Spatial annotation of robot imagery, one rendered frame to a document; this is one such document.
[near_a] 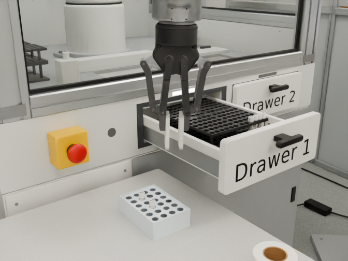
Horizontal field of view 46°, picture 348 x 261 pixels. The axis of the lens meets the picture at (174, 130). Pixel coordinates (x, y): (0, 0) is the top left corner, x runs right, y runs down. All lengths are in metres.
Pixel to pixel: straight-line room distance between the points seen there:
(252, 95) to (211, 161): 0.43
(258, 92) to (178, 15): 0.57
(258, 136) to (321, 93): 2.07
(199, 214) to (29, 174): 0.36
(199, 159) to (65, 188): 0.31
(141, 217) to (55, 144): 0.23
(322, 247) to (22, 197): 1.52
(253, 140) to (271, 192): 0.67
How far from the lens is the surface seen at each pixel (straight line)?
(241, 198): 1.35
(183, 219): 0.79
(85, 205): 0.89
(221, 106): 1.05
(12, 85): 0.84
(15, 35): 0.83
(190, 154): 0.87
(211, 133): 0.87
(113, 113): 0.94
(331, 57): 2.81
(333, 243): 2.14
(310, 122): 0.94
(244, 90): 1.17
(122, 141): 0.97
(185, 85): 0.76
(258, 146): 0.82
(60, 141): 0.85
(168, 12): 0.71
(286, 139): 0.83
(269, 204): 1.48
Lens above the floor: 1.21
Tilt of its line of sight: 20 degrees down
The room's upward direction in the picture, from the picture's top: straight up
